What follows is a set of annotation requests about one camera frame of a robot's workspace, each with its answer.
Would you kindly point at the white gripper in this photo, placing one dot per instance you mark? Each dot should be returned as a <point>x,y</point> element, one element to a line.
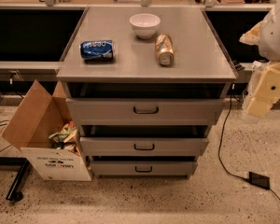
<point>275,37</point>

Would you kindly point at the grey top drawer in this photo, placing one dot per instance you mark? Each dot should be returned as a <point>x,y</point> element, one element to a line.
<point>145,103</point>

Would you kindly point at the grey drawer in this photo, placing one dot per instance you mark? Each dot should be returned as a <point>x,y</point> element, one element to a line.
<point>123,140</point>
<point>175,166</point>
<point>145,103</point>

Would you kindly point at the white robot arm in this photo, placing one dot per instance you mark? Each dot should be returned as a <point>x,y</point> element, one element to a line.
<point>266,35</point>

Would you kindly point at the grey drawer cabinet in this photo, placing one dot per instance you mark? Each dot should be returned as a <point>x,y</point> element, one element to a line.
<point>198,56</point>

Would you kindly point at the grey middle drawer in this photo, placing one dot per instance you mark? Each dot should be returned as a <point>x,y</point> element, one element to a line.
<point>123,140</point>

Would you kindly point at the grey bottom drawer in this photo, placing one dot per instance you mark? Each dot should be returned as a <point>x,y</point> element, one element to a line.
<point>175,166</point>

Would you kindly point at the black power adapter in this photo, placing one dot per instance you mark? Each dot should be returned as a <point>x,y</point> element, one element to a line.
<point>261,181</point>

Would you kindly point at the gold soda can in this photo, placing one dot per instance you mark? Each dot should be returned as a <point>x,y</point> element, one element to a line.
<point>164,49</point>

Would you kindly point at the white ceramic bowl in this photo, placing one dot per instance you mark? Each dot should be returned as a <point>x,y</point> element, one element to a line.
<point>145,25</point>

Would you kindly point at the blue pepsi can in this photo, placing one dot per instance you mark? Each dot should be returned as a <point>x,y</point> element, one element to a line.
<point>97,50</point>

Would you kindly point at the cardboard box with trash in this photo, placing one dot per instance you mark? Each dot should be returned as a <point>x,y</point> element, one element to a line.
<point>39,115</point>

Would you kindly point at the black metal floor stand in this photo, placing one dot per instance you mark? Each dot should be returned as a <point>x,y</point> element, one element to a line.
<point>22,167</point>

